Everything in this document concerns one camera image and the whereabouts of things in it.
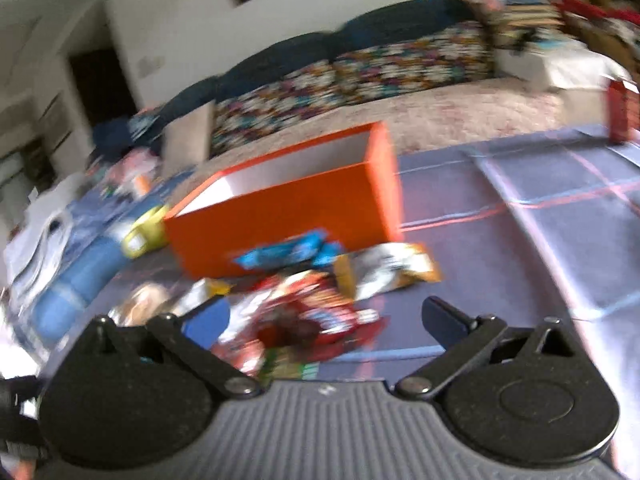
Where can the red cloth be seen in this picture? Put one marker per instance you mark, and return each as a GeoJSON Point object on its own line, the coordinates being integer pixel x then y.
{"type": "Point", "coordinates": [595, 12]}

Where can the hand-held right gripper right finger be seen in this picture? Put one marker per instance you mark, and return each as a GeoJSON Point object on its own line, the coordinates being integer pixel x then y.
{"type": "Point", "coordinates": [442, 317]}

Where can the white plastic bag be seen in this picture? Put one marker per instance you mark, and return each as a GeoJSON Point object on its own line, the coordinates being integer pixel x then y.
{"type": "Point", "coordinates": [42, 250]}

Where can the red snack packet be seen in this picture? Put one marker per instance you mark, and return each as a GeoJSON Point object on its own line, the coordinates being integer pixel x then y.
{"type": "Point", "coordinates": [310, 310]}

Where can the large clear bread packet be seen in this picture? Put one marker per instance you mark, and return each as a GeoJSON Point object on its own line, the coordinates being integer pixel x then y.
{"type": "Point", "coordinates": [145, 302]}

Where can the stack of books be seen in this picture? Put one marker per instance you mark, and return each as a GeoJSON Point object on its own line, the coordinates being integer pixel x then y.
{"type": "Point", "coordinates": [520, 10]}

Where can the orange cardboard box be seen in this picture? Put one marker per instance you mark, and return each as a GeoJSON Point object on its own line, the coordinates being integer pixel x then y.
{"type": "Point", "coordinates": [280, 210]}

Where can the blue cylindrical cushion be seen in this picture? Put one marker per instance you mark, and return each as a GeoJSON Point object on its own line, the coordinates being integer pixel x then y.
{"type": "Point", "coordinates": [75, 285]}

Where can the green mug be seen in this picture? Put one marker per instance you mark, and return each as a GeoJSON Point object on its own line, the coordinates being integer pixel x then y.
{"type": "Point", "coordinates": [145, 232]}

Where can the dark blue sofa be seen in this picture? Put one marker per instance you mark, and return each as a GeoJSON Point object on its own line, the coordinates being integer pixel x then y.
{"type": "Point", "coordinates": [280, 55]}

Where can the yellow white snack packet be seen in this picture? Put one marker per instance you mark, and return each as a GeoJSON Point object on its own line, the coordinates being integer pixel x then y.
{"type": "Point", "coordinates": [385, 267]}

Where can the beige textured sofa cover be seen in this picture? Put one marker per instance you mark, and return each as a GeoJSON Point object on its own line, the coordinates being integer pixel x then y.
{"type": "Point", "coordinates": [450, 115]}

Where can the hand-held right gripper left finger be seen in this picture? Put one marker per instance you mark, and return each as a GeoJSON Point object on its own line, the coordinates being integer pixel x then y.
{"type": "Point", "coordinates": [207, 322]}

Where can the floral sofa cushion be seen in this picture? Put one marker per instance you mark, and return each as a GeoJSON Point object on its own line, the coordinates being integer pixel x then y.
{"type": "Point", "coordinates": [410, 62]}
{"type": "Point", "coordinates": [275, 105]}

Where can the white box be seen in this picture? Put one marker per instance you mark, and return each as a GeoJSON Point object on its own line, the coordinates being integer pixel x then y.
{"type": "Point", "coordinates": [555, 65]}

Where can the blue cookie packet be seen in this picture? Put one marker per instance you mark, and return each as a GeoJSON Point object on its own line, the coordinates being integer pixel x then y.
{"type": "Point", "coordinates": [285, 252]}

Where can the beige pillow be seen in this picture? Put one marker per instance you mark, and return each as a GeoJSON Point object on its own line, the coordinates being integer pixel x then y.
{"type": "Point", "coordinates": [187, 135]}

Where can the red drink can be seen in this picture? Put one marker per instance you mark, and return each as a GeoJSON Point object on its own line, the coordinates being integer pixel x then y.
{"type": "Point", "coordinates": [622, 110]}

